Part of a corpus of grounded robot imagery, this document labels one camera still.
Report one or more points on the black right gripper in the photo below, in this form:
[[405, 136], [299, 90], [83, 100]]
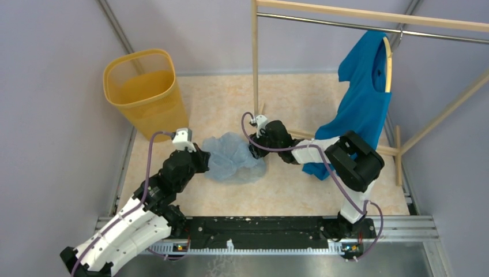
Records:
[[257, 152]]

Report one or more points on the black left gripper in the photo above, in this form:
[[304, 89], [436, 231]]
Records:
[[202, 157]]

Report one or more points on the light blue plastic trash bag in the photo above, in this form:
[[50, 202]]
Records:
[[230, 160]]

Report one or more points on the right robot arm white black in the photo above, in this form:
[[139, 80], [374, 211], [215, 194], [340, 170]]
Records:
[[350, 161]]

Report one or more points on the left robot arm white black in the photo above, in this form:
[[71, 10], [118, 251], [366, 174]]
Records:
[[149, 216]]

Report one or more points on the yellow plastic trash bin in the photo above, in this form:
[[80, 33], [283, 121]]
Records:
[[143, 87]]

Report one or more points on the blue t-shirt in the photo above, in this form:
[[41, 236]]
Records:
[[364, 106]]

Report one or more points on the wooden clothes rack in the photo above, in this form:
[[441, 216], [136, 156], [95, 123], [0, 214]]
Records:
[[431, 68]]

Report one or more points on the wooden clothes hanger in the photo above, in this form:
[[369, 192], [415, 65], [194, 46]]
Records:
[[388, 65]]

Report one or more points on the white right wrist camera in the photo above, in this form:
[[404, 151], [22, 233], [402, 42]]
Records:
[[259, 122]]

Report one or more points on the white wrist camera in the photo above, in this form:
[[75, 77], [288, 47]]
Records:
[[259, 122], [182, 140]]

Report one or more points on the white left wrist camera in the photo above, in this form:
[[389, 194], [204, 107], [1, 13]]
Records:
[[182, 140]]

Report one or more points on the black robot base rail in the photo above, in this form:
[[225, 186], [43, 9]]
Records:
[[270, 232]]

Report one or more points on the white slotted cable duct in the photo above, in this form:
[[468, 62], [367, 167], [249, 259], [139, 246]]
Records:
[[173, 250]]

